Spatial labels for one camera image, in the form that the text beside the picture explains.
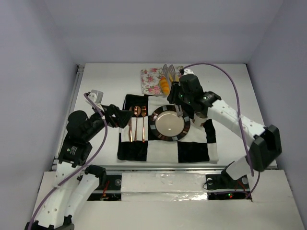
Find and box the white foil covered block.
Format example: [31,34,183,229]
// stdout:
[120,172,208,202]

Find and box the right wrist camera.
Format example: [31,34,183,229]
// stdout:
[179,69,194,76]

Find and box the copper fork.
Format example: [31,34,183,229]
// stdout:
[141,106,146,143]

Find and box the aluminium frame rail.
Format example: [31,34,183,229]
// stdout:
[50,64,85,172]

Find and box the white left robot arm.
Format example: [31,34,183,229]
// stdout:
[25,104,133,230]

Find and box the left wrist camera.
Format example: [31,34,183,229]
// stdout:
[86,90,104,106]

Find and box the orange striped croissant bread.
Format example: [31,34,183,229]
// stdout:
[159,76,170,96]

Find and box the dark rimmed beige plate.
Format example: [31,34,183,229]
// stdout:
[148,105,190,142]

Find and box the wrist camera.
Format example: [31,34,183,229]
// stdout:
[86,90,104,106]
[179,69,194,76]

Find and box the floral rectangular tray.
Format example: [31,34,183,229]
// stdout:
[140,66,185,96]

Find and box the black white checkered cloth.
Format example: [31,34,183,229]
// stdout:
[117,94,219,164]

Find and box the white steel cup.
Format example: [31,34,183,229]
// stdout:
[193,112,208,127]

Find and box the copper spoon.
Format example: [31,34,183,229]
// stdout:
[134,105,141,141]

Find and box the copper table knife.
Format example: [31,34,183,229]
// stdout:
[128,107,133,142]

